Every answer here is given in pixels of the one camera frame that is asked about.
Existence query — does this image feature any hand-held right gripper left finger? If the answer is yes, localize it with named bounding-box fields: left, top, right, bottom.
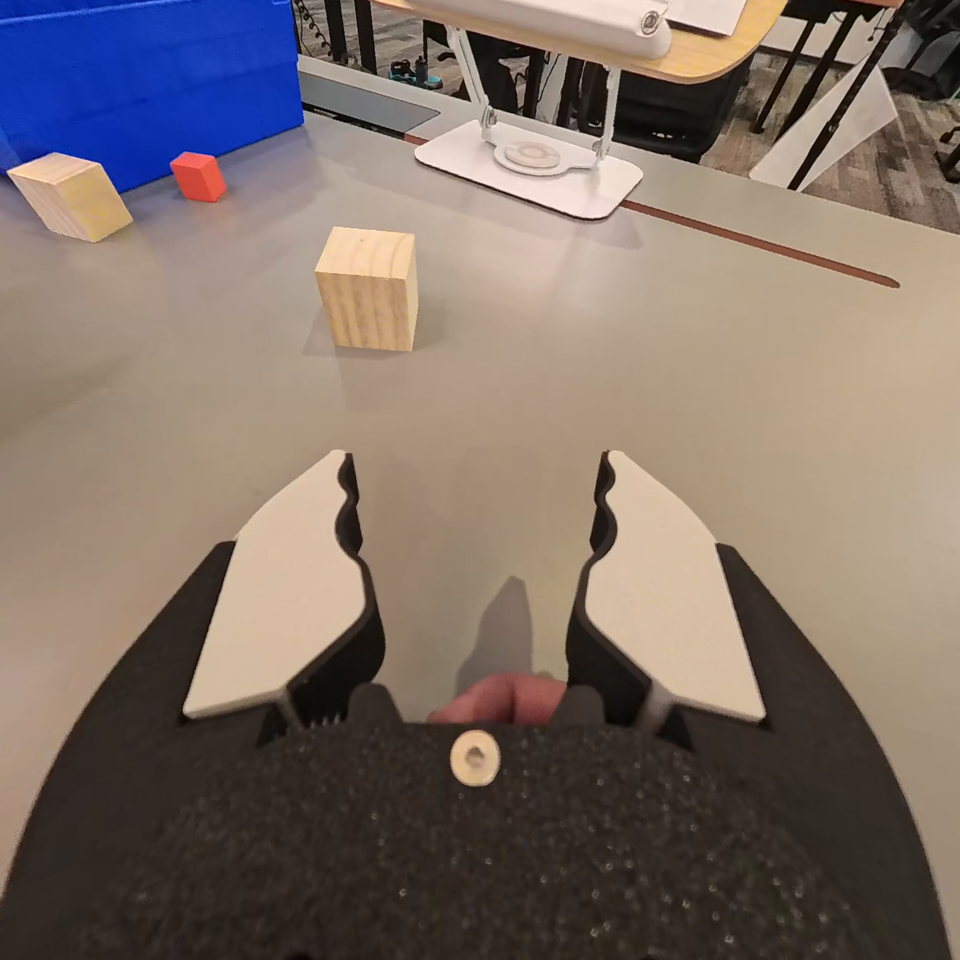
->
left=183, top=450, right=387, bottom=727

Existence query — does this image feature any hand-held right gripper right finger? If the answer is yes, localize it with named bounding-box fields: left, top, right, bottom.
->
left=566, top=450, right=766, bottom=730

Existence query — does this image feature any large wooden cube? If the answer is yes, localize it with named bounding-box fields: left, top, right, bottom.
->
left=315, top=227, right=420, bottom=354

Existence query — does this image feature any red wooden cube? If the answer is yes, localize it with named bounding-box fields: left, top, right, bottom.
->
left=170, top=152, right=229, bottom=204

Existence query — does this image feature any medium wooden cube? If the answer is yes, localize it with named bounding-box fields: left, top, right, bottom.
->
left=6, top=153, right=135, bottom=243

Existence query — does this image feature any blue plastic bin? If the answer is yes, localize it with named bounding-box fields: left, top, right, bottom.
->
left=0, top=0, right=304, bottom=193

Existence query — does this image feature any white folding stand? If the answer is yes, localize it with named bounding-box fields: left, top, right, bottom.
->
left=414, top=0, right=673, bottom=222

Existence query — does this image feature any white slanted panel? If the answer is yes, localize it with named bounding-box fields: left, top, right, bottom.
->
left=750, top=60, right=901, bottom=193

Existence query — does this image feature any black office chair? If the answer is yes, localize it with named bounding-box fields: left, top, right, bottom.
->
left=510, top=38, right=751, bottom=163

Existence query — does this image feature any wooden display board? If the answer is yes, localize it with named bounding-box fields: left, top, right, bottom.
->
left=375, top=0, right=789, bottom=84

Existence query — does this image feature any white instruction sheet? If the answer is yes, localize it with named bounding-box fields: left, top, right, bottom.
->
left=668, top=0, right=748, bottom=37

